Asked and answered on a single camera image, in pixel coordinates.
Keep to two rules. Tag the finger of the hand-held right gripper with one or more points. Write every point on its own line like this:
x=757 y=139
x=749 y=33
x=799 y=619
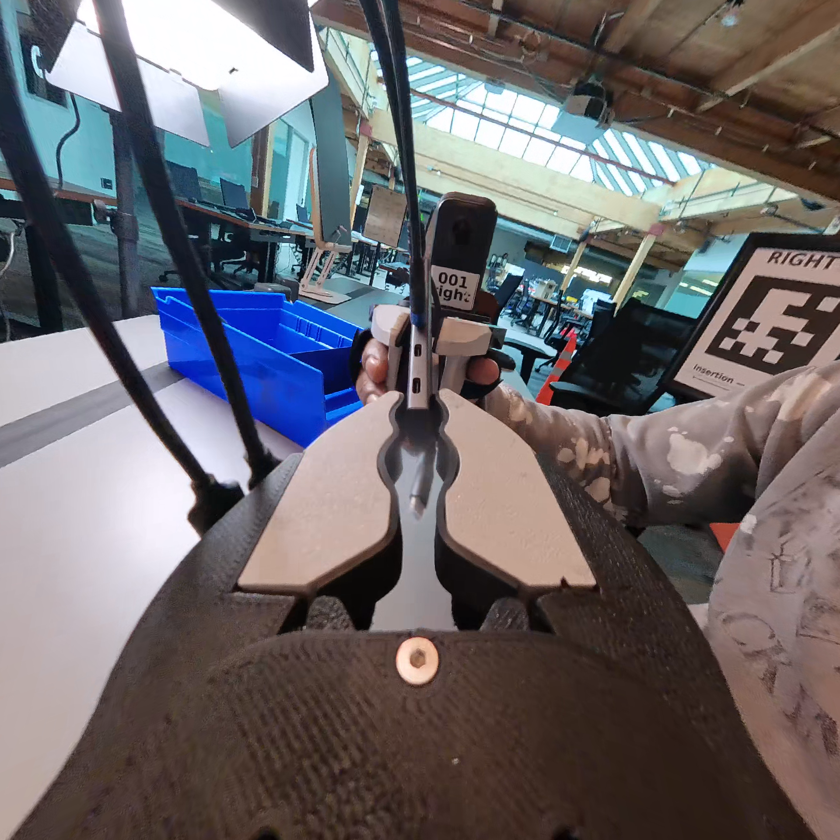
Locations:
x=387 y=321
x=459 y=338

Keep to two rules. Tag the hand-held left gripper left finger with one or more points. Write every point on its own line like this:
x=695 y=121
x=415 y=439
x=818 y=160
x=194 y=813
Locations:
x=315 y=518

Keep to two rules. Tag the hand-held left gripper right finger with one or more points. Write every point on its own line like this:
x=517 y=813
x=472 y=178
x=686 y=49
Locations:
x=512 y=512

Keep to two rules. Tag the grey usb hub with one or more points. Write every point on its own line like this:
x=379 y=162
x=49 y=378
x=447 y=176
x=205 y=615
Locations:
x=418 y=367

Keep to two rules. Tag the blue plastic bin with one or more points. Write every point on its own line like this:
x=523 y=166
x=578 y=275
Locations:
x=229 y=367

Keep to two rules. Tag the person's right forearm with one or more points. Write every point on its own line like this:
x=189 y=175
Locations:
x=656 y=453

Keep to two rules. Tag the person's right hand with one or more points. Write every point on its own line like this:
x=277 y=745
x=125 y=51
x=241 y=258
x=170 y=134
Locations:
x=374 y=374

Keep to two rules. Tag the orange traffic cone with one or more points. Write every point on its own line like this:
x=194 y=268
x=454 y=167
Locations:
x=558 y=374

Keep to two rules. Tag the black wood-edged panel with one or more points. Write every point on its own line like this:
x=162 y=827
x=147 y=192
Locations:
x=331 y=184

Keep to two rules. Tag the black office chair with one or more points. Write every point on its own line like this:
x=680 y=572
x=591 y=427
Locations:
x=630 y=354

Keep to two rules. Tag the ceiling projector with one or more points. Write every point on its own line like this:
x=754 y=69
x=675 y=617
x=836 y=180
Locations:
x=589 y=102

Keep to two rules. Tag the large framed marker sign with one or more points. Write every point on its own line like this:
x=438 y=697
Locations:
x=754 y=315

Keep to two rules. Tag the person's grey splattered sweatshirt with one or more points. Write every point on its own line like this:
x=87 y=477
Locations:
x=787 y=656

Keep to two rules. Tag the studio light panel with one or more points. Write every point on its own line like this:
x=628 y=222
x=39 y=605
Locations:
x=184 y=52

